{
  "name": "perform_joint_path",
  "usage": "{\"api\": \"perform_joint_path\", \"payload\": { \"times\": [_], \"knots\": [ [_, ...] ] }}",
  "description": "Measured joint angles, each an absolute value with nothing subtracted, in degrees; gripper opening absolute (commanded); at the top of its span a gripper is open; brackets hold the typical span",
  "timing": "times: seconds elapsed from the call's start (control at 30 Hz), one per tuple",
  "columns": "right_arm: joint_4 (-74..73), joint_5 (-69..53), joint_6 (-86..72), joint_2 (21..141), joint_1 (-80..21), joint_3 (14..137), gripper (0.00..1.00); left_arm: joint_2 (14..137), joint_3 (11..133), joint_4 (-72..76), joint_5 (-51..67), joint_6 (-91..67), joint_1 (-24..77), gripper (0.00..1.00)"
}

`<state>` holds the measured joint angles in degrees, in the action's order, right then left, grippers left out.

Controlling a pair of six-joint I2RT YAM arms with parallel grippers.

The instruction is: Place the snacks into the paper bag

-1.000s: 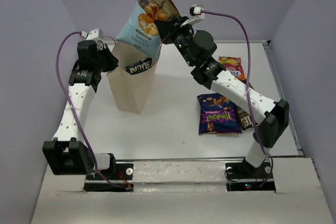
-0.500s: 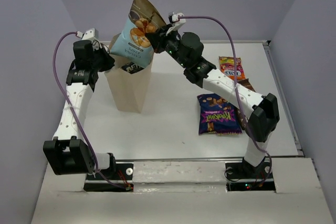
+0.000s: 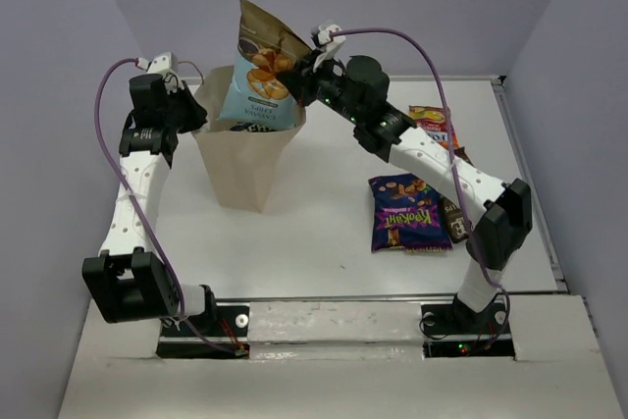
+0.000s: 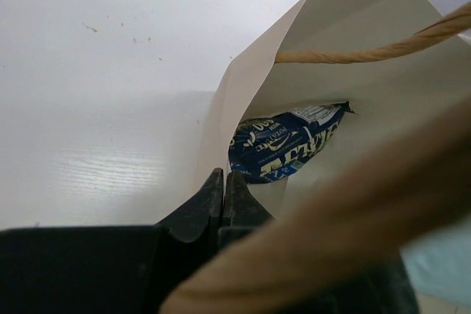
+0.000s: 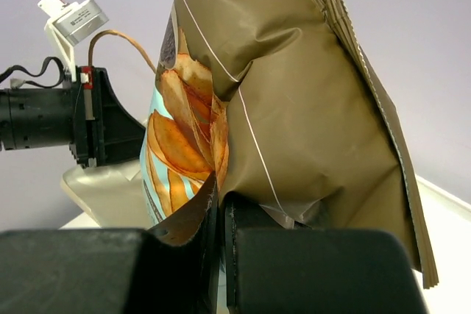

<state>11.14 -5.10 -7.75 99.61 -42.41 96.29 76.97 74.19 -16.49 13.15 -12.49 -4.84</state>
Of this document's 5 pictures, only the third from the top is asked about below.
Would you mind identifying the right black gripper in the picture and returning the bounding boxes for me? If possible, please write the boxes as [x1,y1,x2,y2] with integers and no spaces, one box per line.
[280,49,365,127]

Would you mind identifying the light blue cassava chips bag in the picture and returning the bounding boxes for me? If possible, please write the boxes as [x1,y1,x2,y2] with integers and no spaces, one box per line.
[219,0,311,131]

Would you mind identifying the beige paper bag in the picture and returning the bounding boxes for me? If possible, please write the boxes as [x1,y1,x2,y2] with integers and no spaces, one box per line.
[192,66,306,213]

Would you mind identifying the orange Fox's candy bag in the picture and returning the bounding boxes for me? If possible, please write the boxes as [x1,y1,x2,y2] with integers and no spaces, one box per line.
[408,106,459,149]

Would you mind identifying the purple Krokant snack bag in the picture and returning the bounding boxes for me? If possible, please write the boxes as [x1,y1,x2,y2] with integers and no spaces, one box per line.
[368,174,452,252]

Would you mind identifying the brown Kettle chips bag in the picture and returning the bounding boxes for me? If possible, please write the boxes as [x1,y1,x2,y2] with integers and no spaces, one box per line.
[439,146,477,245]

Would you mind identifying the dark blue chips bag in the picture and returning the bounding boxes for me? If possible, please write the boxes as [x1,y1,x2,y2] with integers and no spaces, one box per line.
[230,123,274,132]

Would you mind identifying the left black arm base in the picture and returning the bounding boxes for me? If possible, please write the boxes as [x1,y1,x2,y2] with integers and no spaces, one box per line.
[156,303,250,360]

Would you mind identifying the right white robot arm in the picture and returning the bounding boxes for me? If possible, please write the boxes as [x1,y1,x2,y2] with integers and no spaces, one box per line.
[276,55,533,333]

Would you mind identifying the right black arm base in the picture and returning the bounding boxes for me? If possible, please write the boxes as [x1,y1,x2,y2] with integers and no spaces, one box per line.
[418,301,515,359]

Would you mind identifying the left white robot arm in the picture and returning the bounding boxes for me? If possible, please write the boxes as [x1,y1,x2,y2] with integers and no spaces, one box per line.
[81,72,217,336]

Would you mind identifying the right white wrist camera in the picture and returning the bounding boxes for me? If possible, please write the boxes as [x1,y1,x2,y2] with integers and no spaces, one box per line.
[311,21,345,72]

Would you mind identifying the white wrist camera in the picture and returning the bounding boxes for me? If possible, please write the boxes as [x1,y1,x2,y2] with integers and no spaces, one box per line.
[135,52,180,94]
[311,21,345,72]

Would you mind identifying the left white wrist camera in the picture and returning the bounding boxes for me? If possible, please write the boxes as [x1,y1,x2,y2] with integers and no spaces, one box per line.
[135,52,180,94]

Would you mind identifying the aluminium table frame rail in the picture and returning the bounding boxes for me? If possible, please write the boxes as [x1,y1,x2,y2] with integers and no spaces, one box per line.
[491,76,571,294]

